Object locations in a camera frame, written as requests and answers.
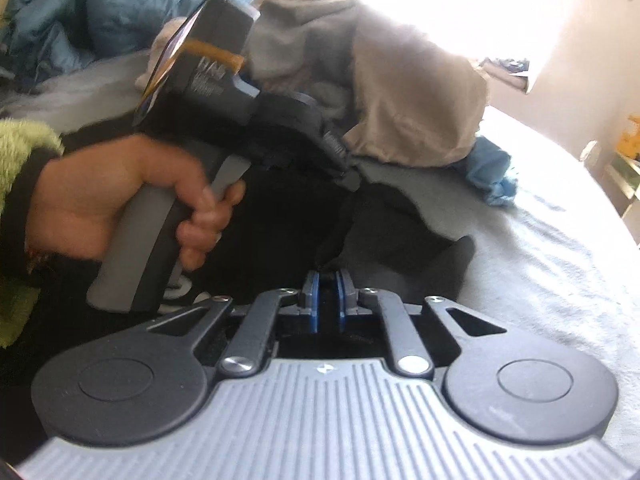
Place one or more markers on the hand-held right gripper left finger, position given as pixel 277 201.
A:
pixel 312 300

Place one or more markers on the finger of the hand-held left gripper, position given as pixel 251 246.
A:
pixel 350 175

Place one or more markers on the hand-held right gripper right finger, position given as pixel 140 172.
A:
pixel 342 300

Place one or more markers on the black t-shirt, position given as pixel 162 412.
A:
pixel 280 230

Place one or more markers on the person's left hand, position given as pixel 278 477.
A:
pixel 90 195

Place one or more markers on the beige jacket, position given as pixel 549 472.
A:
pixel 415 100

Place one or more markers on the blue duvet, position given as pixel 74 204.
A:
pixel 115 10

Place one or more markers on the light blue cloth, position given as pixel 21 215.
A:
pixel 492 172

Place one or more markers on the cream carved bedpost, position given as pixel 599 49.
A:
pixel 590 150

